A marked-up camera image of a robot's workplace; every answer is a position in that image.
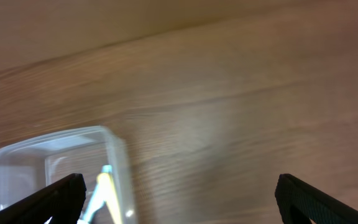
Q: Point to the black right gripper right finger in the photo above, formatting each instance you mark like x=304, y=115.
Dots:
x=301, y=203

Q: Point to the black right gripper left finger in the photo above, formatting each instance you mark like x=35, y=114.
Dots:
x=60, y=202

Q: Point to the yellow plastic knife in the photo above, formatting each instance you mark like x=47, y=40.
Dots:
x=106, y=183

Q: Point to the right clear plastic container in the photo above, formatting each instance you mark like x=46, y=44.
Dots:
x=28, y=166

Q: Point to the light blue plastic knife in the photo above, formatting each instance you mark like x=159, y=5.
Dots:
x=96, y=201

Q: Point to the white plastic knife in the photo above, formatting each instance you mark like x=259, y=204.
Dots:
x=82, y=222

